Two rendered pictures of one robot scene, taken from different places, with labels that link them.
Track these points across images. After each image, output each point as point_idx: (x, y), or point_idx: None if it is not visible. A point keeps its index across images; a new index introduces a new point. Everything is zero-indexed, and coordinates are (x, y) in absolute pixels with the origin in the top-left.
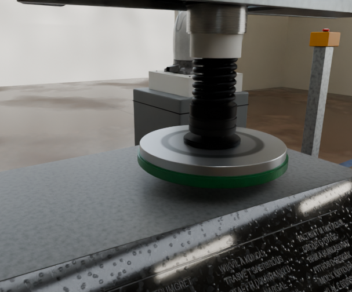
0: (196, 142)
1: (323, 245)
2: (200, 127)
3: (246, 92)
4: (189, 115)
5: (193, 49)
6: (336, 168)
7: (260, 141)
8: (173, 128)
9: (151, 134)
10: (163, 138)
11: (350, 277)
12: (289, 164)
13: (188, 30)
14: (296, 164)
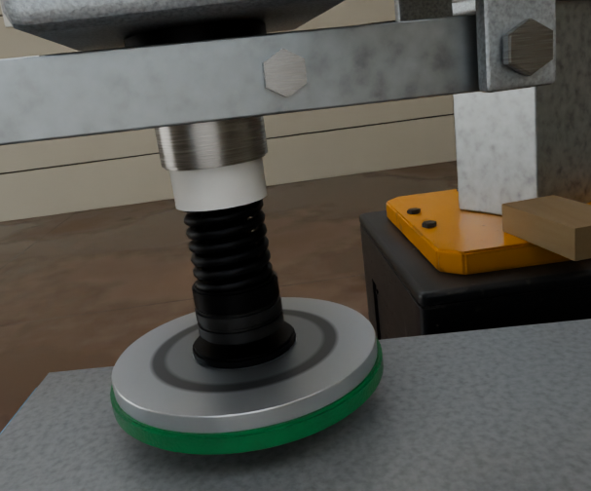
0: (288, 324)
1: None
2: None
3: None
4: (269, 308)
5: (265, 181)
6: (55, 388)
7: (176, 335)
8: (251, 401)
9: (323, 382)
10: (314, 363)
11: None
12: (92, 408)
13: (265, 151)
14: (81, 408)
